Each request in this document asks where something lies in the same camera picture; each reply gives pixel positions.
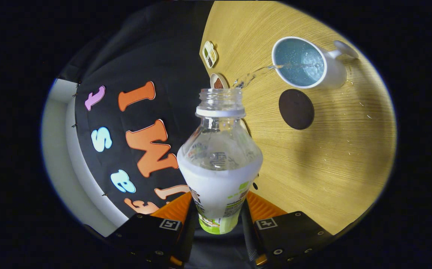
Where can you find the black backdrop cloth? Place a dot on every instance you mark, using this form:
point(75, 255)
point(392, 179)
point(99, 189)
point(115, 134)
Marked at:
point(156, 48)

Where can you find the clear plastic juice bottle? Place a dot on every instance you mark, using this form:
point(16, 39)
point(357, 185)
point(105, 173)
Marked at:
point(217, 186)

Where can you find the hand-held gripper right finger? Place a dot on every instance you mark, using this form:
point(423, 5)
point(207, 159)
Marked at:
point(247, 239)

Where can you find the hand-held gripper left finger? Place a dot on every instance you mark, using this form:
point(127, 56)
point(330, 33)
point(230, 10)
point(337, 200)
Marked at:
point(189, 239)

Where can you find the dark brown round coaster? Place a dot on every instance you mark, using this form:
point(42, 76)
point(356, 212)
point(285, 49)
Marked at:
point(296, 109)

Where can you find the wooden table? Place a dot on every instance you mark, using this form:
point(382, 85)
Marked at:
point(324, 164)

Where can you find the white round plate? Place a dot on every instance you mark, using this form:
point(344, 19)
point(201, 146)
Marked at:
point(213, 79)

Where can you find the white divided dish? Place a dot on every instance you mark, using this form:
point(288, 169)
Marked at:
point(210, 54)

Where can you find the white cup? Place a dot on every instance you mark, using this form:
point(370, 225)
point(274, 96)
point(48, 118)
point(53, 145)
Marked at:
point(337, 71)

